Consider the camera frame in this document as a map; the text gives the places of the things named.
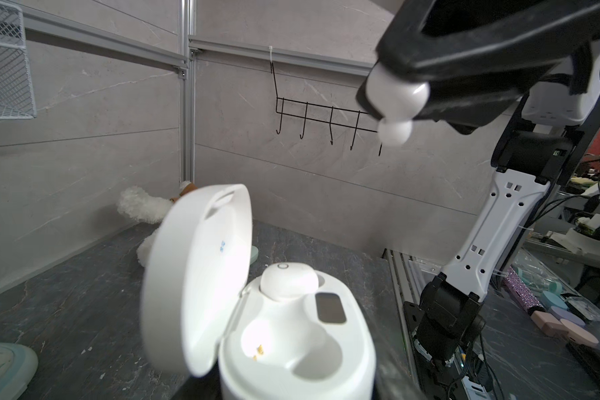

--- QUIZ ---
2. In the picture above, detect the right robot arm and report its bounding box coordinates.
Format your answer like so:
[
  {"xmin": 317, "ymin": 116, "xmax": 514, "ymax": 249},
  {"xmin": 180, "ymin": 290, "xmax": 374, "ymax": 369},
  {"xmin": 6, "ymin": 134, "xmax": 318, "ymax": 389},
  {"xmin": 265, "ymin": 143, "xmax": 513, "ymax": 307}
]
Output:
[{"xmin": 357, "ymin": 1, "xmax": 600, "ymax": 368}]

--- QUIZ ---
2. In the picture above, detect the white round bowl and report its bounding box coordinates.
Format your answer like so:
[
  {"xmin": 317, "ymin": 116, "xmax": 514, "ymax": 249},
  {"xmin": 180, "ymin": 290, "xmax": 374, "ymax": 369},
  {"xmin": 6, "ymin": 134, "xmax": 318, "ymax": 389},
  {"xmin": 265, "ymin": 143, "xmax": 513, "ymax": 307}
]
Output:
[{"xmin": 0, "ymin": 343, "xmax": 38, "ymax": 400}]

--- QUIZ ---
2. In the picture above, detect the white teddy bear brown shirt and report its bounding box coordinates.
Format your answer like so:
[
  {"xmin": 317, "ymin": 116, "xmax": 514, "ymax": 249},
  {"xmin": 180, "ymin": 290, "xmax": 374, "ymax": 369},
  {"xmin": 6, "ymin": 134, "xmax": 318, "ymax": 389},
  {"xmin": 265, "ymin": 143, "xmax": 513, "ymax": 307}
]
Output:
[{"xmin": 117, "ymin": 181, "xmax": 199, "ymax": 268}]

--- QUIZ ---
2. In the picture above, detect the white wire basket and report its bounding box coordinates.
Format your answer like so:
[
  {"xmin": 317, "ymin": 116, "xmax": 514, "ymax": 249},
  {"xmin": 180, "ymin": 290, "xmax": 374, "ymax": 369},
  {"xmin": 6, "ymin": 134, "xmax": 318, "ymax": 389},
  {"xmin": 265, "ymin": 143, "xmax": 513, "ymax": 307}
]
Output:
[{"xmin": 0, "ymin": 1, "xmax": 37, "ymax": 120}]

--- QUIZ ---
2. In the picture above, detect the black wall hook rack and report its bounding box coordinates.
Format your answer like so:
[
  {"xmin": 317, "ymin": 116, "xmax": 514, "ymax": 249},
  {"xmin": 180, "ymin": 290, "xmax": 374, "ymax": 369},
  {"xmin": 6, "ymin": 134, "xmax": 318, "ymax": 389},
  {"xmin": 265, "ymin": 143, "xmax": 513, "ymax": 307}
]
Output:
[{"xmin": 268, "ymin": 46, "xmax": 378, "ymax": 151}]

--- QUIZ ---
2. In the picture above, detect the white earbud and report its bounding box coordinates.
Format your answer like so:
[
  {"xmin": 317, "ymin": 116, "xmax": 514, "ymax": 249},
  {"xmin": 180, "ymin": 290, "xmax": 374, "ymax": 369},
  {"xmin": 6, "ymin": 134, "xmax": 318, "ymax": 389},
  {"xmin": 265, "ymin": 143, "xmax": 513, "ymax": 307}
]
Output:
[
  {"xmin": 259, "ymin": 263, "xmax": 319, "ymax": 303},
  {"xmin": 364, "ymin": 63, "xmax": 430, "ymax": 148}
]

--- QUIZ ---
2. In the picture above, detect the white earbud case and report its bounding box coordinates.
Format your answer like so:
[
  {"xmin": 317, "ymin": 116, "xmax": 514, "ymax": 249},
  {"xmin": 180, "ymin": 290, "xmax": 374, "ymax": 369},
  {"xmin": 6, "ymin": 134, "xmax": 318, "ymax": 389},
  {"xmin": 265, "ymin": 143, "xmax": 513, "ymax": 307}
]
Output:
[{"xmin": 140, "ymin": 184, "xmax": 376, "ymax": 399}]

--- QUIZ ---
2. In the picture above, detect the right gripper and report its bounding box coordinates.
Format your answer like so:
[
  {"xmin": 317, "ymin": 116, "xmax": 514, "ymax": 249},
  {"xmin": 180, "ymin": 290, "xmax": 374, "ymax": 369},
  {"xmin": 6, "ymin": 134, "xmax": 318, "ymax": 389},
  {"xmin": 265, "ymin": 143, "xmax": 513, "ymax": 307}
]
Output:
[{"xmin": 357, "ymin": 1, "xmax": 600, "ymax": 134}]

